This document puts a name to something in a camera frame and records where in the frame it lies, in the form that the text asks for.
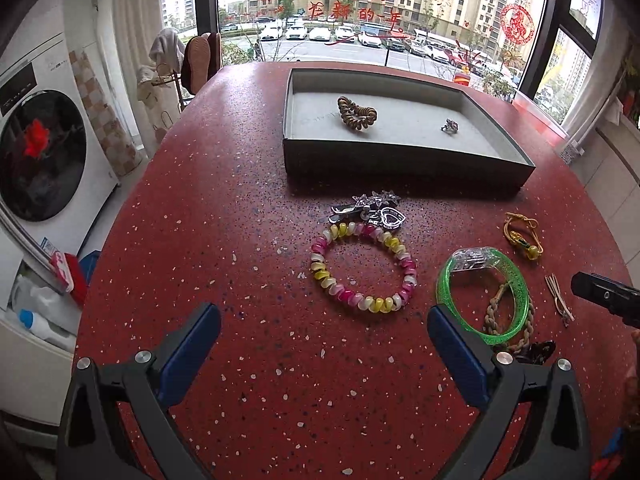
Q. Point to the grey jewelry tray box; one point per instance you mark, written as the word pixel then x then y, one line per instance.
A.
pixel 352 124

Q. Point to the white blue bottle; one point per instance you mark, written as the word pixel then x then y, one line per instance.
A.
pixel 47 331

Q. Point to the green translucent bangle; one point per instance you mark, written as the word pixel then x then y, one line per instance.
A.
pixel 482 258

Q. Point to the black claw hair clip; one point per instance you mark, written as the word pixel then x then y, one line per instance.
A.
pixel 537 353

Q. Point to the white washing machine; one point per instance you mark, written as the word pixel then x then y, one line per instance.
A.
pixel 55 177

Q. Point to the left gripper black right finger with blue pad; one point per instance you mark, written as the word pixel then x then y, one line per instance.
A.
pixel 554 442

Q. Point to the silver star hair clip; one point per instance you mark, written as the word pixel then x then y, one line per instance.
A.
pixel 365 207

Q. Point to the silver heart pendant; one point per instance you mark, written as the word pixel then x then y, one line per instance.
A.
pixel 391 219

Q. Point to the brown slipper on rack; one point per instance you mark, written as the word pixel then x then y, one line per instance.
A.
pixel 202 60

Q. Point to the thin gold hair pin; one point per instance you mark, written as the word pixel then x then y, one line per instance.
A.
pixel 559 302

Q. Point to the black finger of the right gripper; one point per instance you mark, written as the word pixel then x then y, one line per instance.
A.
pixel 619 299

